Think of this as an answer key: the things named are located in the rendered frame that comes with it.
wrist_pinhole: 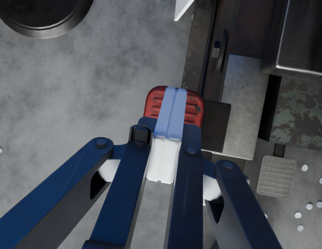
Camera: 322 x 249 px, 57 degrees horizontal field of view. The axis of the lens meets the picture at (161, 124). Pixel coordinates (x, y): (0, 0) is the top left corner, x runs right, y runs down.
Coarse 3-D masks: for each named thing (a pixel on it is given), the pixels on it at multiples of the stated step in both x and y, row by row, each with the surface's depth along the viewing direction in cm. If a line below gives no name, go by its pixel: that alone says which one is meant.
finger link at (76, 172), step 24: (96, 144) 14; (72, 168) 13; (96, 168) 13; (48, 192) 11; (72, 192) 12; (96, 192) 14; (24, 216) 10; (48, 216) 11; (72, 216) 12; (0, 240) 9; (24, 240) 10; (48, 240) 11
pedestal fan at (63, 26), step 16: (0, 0) 103; (16, 0) 103; (32, 0) 103; (48, 0) 102; (64, 0) 102; (80, 0) 102; (0, 16) 106; (16, 16) 103; (32, 16) 103; (48, 16) 103; (64, 16) 102; (80, 16) 104; (32, 32) 104; (48, 32) 104; (64, 32) 105
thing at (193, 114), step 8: (152, 88) 30; (160, 88) 30; (176, 88) 30; (152, 96) 30; (160, 96) 30; (192, 96) 30; (200, 96) 30; (152, 104) 30; (160, 104) 30; (192, 104) 30; (200, 104) 30; (144, 112) 30; (152, 112) 30; (192, 112) 30; (200, 112) 30; (184, 120) 30; (192, 120) 30; (200, 120) 30; (200, 128) 30
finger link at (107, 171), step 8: (144, 120) 18; (152, 120) 18; (152, 128) 17; (120, 152) 15; (112, 160) 14; (120, 160) 15; (104, 168) 15; (112, 168) 15; (96, 176) 15; (104, 176) 15; (112, 176) 15
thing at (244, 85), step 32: (224, 0) 72; (256, 0) 42; (192, 32) 101; (224, 32) 52; (256, 32) 43; (192, 64) 102; (224, 64) 47; (256, 64) 41; (224, 96) 41; (256, 96) 41; (256, 128) 41
